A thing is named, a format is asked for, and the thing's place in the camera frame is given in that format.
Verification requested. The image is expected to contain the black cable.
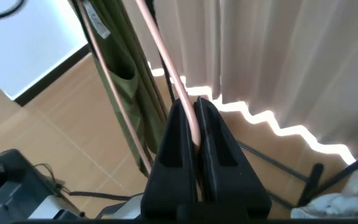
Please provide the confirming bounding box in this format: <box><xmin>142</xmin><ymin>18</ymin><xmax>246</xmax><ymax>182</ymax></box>
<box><xmin>0</xmin><ymin>0</ymin><xmax>26</xmax><ymax>22</ymax></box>
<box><xmin>69</xmin><ymin>190</ymin><xmax>132</xmax><ymax>202</ymax></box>

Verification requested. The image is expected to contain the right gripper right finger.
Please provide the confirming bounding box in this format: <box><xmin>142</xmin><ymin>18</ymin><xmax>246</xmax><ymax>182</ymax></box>
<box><xmin>194</xmin><ymin>96</ymin><xmax>273</xmax><ymax>219</ymax></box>

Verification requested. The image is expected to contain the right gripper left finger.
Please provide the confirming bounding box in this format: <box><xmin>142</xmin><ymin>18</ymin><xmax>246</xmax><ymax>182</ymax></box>
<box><xmin>140</xmin><ymin>98</ymin><xmax>199</xmax><ymax>219</ymax></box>

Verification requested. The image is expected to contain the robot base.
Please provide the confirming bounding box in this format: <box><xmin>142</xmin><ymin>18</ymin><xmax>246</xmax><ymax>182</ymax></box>
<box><xmin>0</xmin><ymin>148</ymin><xmax>142</xmax><ymax>220</ymax></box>

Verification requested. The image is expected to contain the pink clothes hanger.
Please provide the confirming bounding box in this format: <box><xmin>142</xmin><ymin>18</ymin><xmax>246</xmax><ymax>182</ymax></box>
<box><xmin>75</xmin><ymin>0</ymin><xmax>202</xmax><ymax>177</ymax></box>

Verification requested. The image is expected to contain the beige curtain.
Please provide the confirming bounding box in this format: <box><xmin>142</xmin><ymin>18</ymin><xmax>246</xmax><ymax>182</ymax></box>
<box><xmin>122</xmin><ymin>0</ymin><xmax>358</xmax><ymax>158</ymax></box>

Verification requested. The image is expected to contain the green long-sleeved shirt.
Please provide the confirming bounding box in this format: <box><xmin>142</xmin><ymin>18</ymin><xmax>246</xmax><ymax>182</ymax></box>
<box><xmin>69</xmin><ymin>0</ymin><xmax>171</xmax><ymax>179</ymax></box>

